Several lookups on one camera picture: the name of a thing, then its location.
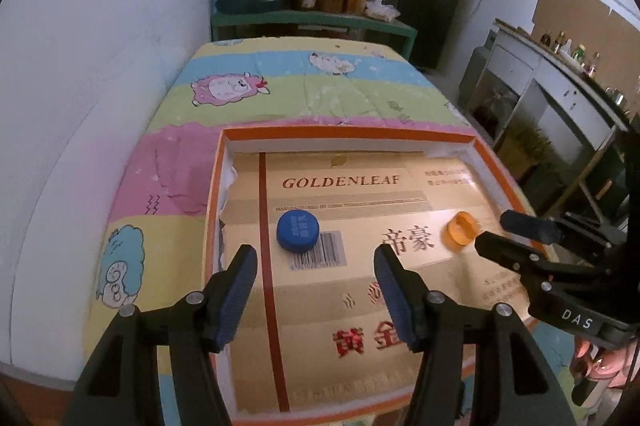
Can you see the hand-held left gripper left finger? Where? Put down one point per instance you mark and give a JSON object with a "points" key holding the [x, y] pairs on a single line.
{"points": [[235, 291]]}

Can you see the blue bottle cap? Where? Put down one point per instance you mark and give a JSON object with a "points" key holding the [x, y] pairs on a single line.
{"points": [[298, 232]]}

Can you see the printed cartoon blanket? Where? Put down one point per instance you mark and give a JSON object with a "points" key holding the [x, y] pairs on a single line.
{"points": [[280, 95]]}

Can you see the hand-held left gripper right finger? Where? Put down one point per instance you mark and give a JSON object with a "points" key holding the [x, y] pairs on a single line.
{"points": [[395, 301]]}

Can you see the crate of green plants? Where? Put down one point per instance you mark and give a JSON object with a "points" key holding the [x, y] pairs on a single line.
{"points": [[530, 145]]}

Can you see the small orange cap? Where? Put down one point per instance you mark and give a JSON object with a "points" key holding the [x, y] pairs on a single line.
{"points": [[457, 233]]}

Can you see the clear plastic bag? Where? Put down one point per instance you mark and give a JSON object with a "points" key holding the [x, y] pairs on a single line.
{"points": [[382, 9]]}

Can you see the white kitchen cabinet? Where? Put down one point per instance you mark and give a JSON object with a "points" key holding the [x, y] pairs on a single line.
{"points": [[555, 75]]}

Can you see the flattened cardboard sheet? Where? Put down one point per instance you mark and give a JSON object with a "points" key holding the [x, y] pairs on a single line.
{"points": [[350, 266]]}

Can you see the person's right hand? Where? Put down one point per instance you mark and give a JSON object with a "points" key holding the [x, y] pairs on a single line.
{"points": [[607, 363]]}

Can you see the green table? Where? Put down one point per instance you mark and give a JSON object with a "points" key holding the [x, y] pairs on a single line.
{"points": [[310, 19]]}

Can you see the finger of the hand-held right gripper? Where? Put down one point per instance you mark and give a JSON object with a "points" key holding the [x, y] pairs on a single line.
{"points": [[505, 256], [530, 226]]}

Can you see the row of bottles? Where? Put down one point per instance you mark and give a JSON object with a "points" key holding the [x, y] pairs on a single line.
{"points": [[579, 53]]}

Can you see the cardboard panel on wall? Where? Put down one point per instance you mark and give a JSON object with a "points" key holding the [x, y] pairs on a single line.
{"points": [[575, 10]]}

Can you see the orange-rimmed shallow box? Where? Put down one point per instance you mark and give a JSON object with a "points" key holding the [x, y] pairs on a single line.
{"points": [[350, 134]]}

